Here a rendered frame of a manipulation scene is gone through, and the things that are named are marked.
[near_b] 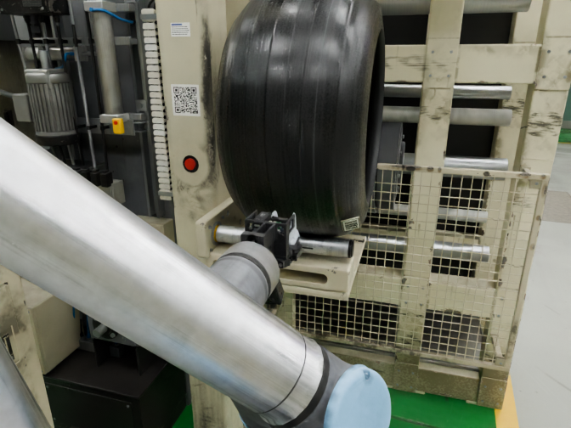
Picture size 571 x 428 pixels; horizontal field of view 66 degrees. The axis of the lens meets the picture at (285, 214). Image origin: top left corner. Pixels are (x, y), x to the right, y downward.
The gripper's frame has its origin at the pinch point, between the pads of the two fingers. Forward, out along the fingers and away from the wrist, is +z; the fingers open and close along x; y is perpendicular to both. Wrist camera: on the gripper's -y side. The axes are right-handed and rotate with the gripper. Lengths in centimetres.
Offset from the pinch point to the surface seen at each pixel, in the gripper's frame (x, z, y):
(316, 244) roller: -2.0, 16.4, -8.8
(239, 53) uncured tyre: 12.3, 7.4, 32.6
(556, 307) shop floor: -107, 173, -99
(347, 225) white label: -9.4, 13.6, -2.3
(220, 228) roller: 22.5, 17.1, -8.1
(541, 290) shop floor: -104, 193, -98
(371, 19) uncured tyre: -11.1, 18.3, 38.9
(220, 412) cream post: 29, 24, -74
